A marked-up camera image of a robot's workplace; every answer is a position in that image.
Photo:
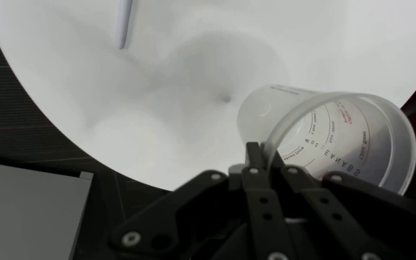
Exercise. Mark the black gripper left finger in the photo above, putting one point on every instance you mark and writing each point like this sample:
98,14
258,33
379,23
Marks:
261,206

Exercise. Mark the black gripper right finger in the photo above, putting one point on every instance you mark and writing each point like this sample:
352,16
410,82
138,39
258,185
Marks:
343,211

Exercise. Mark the grey flat panel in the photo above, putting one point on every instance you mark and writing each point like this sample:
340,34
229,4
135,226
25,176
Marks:
25,211

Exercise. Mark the clear plastic measuring cup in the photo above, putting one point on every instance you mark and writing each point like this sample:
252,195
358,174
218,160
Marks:
362,138

